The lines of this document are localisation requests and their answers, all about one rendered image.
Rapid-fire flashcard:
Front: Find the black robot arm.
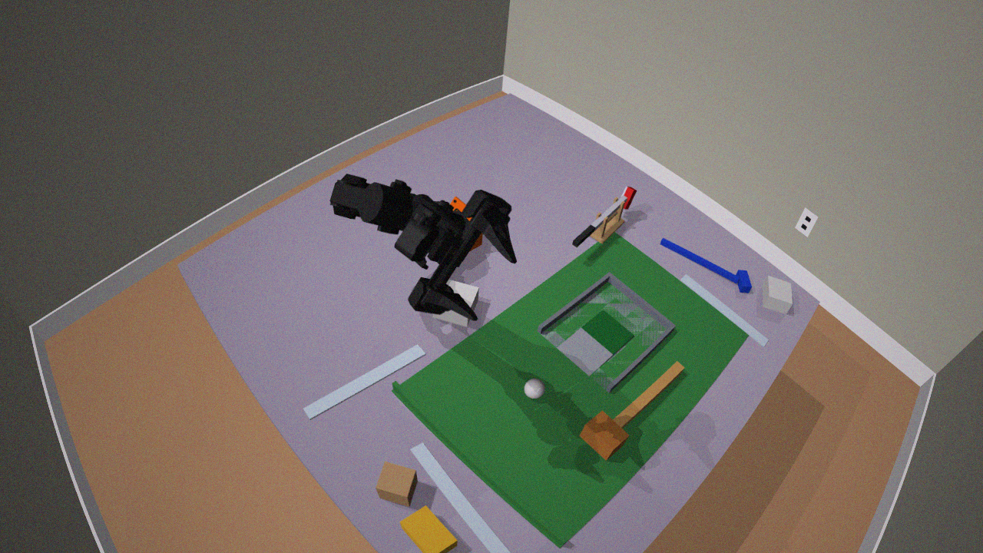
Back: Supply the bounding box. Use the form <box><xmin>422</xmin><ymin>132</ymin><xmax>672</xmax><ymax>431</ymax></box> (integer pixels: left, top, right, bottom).
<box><xmin>330</xmin><ymin>174</ymin><xmax>469</xmax><ymax>270</ymax></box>

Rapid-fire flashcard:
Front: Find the blue golf putter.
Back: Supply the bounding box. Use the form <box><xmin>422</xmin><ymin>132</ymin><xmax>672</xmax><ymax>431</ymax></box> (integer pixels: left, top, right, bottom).
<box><xmin>660</xmin><ymin>238</ymin><xmax>752</xmax><ymax>293</ymax></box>

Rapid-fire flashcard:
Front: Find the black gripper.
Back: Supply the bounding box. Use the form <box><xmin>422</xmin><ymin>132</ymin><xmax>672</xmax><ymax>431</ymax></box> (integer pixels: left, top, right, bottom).
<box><xmin>408</xmin><ymin>190</ymin><xmax>517</xmax><ymax>321</ymax></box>

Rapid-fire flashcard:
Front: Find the white ball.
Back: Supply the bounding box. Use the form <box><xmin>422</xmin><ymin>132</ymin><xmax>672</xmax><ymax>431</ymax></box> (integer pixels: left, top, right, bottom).
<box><xmin>525</xmin><ymin>378</ymin><xmax>545</xmax><ymax>399</ymax></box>

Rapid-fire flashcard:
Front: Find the yellow rectangular block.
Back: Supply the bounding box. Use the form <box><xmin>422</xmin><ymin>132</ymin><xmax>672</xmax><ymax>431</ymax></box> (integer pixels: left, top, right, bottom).
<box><xmin>399</xmin><ymin>506</ymin><xmax>458</xmax><ymax>553</ymax></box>

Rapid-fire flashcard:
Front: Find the green rectangular mat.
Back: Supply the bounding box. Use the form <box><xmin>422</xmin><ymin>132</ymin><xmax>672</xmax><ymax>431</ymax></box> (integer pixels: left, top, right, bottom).
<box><xmin>400</xmin><ymin>232</ymin><xmax>748</xmax><ymax>540</ymax></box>

